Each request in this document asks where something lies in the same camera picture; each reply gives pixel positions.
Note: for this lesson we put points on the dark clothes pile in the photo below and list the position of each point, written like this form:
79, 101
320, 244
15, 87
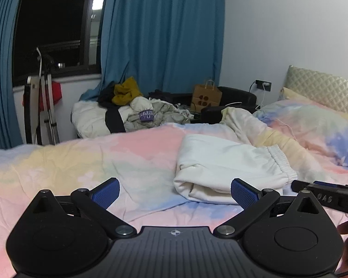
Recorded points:
168, 95

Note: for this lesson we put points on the mustard yellow garment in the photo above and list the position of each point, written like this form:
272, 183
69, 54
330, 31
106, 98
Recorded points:
126, 91

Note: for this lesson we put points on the white folding rack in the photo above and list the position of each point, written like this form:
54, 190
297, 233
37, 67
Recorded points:
45, 107

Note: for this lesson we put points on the quilted cream headboard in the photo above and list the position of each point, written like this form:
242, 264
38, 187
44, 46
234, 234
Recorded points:
322, 89

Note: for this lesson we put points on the red cloth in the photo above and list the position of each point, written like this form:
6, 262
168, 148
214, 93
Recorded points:
56, 92

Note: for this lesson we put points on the black armchair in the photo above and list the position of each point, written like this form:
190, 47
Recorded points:
237, 95

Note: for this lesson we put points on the pale yellow pillow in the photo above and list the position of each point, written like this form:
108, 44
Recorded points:
290, 94

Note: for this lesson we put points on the white pants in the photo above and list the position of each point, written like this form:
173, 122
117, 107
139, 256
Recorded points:
220, 162

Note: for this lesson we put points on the pastel tie-dye duvet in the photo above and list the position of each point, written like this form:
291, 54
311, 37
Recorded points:
75, 165

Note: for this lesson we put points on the white puffy bedding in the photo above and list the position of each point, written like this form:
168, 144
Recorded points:
88, 118

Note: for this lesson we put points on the black wall socket with charger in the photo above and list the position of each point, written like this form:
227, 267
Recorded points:
263, 84

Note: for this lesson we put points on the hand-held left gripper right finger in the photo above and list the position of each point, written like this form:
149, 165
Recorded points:
244, 193

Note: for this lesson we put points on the blue curtain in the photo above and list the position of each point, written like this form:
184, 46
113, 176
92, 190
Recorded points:
1, 78
162, 34

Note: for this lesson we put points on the black cloth strip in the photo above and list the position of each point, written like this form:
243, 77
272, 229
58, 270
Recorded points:
114, 121

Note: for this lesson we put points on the brown paper bag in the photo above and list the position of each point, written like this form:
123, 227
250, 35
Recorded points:
206, 98

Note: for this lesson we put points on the black garment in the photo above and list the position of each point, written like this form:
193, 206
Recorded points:
106, 95

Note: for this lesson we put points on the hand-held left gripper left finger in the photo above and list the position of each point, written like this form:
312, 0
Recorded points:
106, 194

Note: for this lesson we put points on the grey jacket with purple patch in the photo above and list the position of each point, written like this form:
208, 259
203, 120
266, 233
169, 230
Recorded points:
162, 114

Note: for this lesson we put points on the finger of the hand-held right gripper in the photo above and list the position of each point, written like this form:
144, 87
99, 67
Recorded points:
322, 184

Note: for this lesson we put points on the dark window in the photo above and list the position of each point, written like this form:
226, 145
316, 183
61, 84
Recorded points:
52, 20

